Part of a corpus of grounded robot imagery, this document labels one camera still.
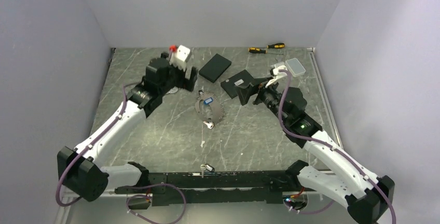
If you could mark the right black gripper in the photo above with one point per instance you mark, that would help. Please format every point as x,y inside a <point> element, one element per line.
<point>258,85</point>

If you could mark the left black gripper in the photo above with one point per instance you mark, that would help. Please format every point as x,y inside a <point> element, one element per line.
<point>184,82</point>

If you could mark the large metal keyring with keys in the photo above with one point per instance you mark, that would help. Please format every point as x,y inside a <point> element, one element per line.
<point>209,109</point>

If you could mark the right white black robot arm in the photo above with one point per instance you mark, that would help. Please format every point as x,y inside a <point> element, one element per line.
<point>364,194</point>

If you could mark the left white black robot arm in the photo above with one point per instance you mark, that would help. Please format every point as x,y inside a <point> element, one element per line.
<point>81,172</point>

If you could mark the large chrome wrench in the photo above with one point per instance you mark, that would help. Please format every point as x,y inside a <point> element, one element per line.
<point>173,91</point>

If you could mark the translucent white plastic case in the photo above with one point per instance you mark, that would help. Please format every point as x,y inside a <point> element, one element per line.
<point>295,67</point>

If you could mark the black box with label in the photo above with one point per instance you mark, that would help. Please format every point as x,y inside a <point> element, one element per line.
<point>229,85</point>

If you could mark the lower orange black screwdriver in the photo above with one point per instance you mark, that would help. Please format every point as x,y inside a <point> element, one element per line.
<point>255,50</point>

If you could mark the orange black screwdriver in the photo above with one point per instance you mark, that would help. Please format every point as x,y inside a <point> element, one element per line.
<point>275,46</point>
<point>255,50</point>

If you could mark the upper orange black screwdriver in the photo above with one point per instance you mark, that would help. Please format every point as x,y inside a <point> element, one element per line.
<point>275,46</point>

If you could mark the plain black box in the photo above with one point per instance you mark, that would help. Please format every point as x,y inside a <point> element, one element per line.
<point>214,68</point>

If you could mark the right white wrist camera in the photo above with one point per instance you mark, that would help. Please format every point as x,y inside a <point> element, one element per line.
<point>277,73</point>

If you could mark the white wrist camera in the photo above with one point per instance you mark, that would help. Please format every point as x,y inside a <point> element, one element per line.
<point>277,73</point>
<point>179,56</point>

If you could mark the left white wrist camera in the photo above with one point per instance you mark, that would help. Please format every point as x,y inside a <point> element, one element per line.
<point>179,56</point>

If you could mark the black base frame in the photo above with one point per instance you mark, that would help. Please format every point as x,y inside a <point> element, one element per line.
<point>168,188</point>

